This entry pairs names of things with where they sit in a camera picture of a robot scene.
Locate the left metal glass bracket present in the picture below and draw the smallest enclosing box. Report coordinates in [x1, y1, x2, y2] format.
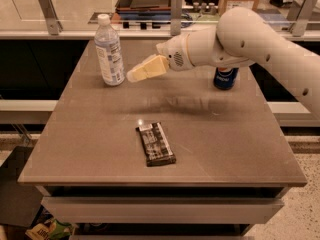
[38, 0, 63, 35]

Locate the metal glass bracket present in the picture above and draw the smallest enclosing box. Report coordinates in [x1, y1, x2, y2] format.
[38, 0, 63, 35]
[287, 0, 320, 37]
[170, 0, 182, 36]

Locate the blue pepsi can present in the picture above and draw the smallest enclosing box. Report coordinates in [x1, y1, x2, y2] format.
[213, 68, 238, 90]

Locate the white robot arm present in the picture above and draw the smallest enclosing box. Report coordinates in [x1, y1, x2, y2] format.
[127, 7, 320, 117]

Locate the clear plastic water bottle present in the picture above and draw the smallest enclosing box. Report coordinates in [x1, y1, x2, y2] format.
[94, 14, 125, 86]

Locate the black rxbar chocolate wrapper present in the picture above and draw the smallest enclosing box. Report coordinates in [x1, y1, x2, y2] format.
[136, 122, 176, 167]

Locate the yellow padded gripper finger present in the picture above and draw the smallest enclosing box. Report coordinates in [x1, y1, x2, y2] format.
[135, 54, 165, 69]
[126, 58, 169, 82]

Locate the green snack bag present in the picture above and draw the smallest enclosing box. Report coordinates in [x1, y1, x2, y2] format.
[25, 218, 74, 240]

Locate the right metal glass bracket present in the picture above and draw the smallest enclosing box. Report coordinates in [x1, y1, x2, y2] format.
[287, 0, 320, 37]

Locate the white table drawer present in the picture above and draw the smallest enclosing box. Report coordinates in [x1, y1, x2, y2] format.
[42, 197, 284, 224]

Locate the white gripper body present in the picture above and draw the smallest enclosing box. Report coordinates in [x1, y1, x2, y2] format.
[156, 34, 194, 71]

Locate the middle metal glass bracket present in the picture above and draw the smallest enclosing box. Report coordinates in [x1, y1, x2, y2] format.
[170, 0, 182, 36]

